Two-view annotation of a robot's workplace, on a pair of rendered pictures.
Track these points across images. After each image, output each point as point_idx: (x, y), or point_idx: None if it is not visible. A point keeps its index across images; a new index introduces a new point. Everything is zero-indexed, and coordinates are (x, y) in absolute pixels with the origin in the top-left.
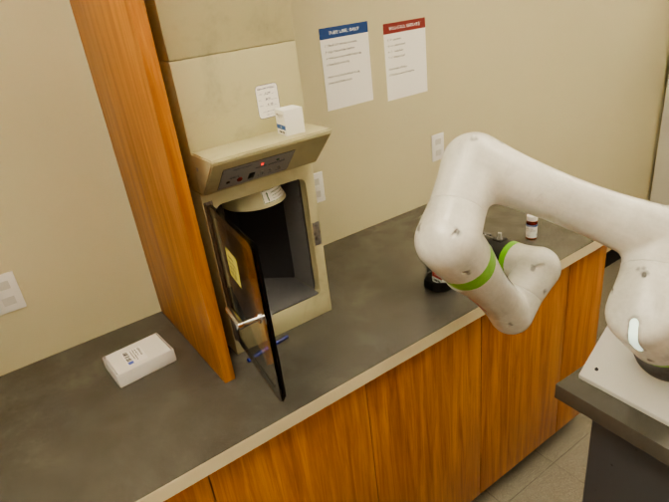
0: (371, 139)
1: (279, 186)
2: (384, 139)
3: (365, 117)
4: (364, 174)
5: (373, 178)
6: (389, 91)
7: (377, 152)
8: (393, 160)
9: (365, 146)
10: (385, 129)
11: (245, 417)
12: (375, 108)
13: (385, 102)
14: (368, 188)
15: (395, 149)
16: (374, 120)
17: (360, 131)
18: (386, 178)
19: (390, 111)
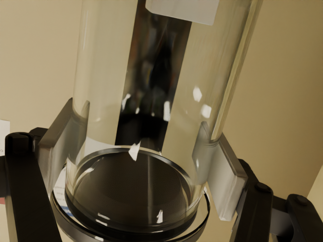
0: (49, 81)
1: None
2: (23, 70)
3: (54, 115)
4: (73, 34)
5: (56, 18)
6: (5, 132)
7: (41, 56)
8: (7, 28)
9: (62, 76)
10: (19, 84)
11: None
12: (34, 120)
13: (14, 121)
14: (70, 5)
15: (1, 44)
16: (38, 106)
17: (67, 100)
18: (27, 3)
19: (6, 106)
